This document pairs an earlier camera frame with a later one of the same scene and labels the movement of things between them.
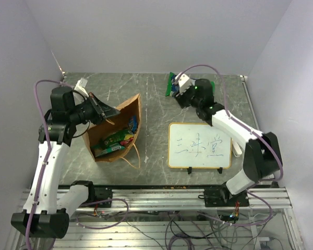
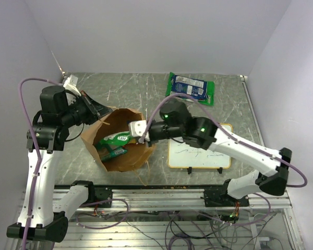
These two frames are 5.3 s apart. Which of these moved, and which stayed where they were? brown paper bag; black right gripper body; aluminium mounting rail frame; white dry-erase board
Moved: brown paper bag; black right gripper body
Stayed: white dry-erase board; aluminium mounting rail frame
